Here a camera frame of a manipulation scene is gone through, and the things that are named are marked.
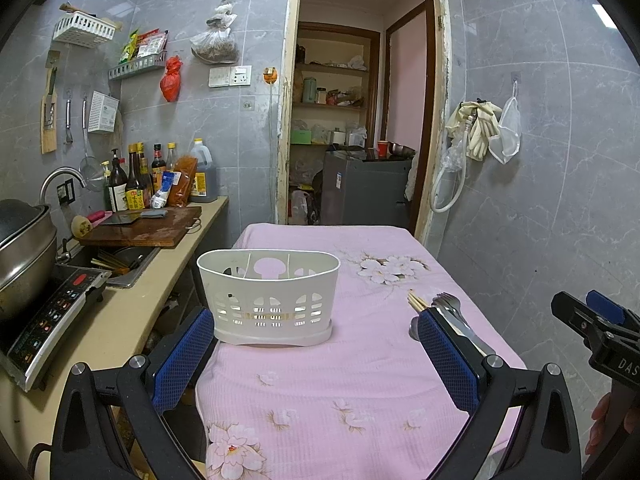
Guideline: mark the wooden knife holder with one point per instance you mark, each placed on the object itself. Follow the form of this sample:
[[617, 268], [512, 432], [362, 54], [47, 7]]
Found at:
[[48, 116]]

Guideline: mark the hanging rubber gloves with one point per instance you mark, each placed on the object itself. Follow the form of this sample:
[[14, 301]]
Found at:
[[477, 122]]

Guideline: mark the grey mini fridge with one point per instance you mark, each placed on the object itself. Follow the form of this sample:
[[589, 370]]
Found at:
[[361, 192]]

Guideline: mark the white wall socket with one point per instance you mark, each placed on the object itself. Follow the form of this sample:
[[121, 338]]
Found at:
[[230, 76]]

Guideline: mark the silver fork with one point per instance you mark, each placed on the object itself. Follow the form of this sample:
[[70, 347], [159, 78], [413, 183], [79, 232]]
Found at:
[[450, 308]]

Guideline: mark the induction cooker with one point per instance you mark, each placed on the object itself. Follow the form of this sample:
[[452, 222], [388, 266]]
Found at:
[[30, 339]]

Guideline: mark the hanging bag of dried goods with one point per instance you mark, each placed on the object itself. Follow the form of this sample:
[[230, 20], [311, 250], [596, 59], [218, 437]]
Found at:
[[217, 44]]

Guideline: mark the hanging wire strainer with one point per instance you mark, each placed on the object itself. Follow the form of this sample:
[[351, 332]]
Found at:
[[90, 168]]

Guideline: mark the cleaver knife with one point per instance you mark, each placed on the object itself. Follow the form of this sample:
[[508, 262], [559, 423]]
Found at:
[[128, 218]]

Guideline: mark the white wall basket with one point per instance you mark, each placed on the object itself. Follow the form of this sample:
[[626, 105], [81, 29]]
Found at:
[[83, 29]]

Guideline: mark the dark soy sauce bottle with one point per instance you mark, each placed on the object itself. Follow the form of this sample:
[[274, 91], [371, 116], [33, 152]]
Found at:
[[134, 187]]

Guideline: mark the orange snack bag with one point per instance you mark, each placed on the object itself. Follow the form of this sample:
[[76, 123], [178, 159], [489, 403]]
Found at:
[[184, 171]]

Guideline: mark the wooden cutting board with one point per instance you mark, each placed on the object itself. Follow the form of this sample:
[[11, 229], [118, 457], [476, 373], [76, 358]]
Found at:
[[164, 232]]

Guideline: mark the orange wall hook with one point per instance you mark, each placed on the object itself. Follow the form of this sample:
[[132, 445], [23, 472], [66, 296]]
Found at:
[[270, 75]]

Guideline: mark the pink floral tablecloth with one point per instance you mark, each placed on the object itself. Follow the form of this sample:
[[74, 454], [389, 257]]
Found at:
[[366, 404]]

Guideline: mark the chrome faucet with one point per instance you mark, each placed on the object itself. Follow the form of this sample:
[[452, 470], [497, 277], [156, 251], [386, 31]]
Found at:
[[58, 173]]

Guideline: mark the person's right hand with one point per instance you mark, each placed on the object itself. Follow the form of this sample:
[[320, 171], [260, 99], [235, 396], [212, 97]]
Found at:
[[598, 416]]

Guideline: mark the hanging mesh bag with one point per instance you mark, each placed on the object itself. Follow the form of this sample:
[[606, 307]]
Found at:
[[506, 144]]

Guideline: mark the steel pot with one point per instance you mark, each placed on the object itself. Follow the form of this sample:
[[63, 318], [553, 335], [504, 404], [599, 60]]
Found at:
[[28, 243]]

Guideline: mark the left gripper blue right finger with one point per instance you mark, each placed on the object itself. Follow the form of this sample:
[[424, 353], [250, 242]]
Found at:
[[458, 363]]

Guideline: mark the white plastic utensil caddy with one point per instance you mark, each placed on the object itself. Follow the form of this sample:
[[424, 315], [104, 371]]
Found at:
[[270, 297]]

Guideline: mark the grey wall shelf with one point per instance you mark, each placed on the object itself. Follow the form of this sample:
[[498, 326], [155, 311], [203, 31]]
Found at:
[[137, 66]]

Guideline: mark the large oil jug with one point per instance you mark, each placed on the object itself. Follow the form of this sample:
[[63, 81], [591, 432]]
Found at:
[[204, 187]]

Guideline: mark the wooden chopstick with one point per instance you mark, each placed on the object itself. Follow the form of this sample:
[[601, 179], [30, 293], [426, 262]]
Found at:
[[418, 304]]

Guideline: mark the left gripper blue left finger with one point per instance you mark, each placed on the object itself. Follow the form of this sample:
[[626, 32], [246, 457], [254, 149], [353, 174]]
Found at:
[[176, 358]]

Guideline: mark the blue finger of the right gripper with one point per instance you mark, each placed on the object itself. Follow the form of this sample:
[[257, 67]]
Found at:
[[606, 308]]

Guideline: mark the white box on wall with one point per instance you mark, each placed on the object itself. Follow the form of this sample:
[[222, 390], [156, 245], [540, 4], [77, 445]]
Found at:
[[102, 113]]

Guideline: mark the red plastic bag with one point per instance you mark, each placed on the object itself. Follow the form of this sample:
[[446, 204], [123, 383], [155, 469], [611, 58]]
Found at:
[[170, 83]]

